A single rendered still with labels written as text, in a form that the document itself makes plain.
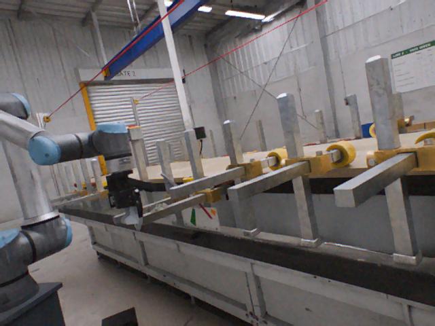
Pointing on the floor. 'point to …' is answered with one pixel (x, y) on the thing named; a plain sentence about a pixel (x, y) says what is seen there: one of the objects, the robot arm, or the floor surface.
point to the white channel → (175, 64)
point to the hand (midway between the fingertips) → (139, 226)
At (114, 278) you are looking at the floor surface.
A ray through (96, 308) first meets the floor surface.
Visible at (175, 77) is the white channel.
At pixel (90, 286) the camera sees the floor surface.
